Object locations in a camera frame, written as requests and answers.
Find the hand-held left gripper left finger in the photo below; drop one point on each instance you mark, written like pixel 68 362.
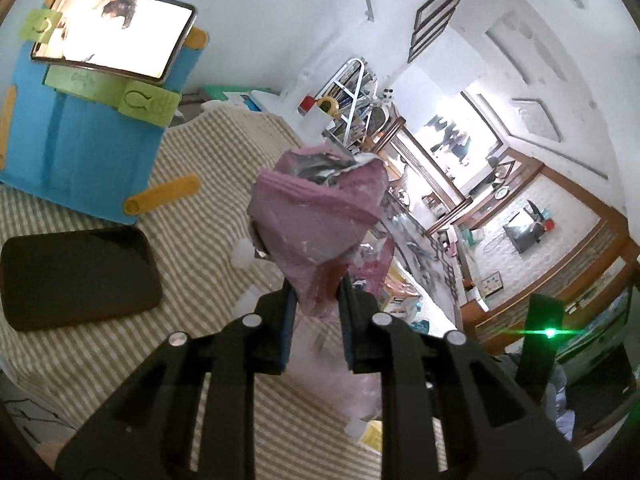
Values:
pixel 285 327

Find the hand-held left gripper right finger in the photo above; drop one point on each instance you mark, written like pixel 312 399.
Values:
pixel 347 327

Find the pink plastic bag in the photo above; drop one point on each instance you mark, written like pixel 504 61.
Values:
pixel 310 220

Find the small white plastic piece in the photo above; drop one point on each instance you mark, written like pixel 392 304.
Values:
pixel 355 430

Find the grey patterned rug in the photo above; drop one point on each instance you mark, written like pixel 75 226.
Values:
pixel 420 245

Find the yellow packet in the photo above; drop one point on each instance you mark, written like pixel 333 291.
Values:
pixel 373 437

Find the beige checked tablecloth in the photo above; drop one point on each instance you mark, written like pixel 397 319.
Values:
pixel 200 240

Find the yellow round object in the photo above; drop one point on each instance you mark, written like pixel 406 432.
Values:
pixel 330 106

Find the red container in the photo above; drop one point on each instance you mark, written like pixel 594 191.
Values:
pixel 307 104

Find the teal white box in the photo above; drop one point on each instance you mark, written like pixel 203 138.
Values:
pixel 220 94

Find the blue phone stand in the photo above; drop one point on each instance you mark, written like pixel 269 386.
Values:
pixel 85 150

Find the smartphone with lit screen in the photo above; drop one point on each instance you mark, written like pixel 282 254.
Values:
pixel 140 35

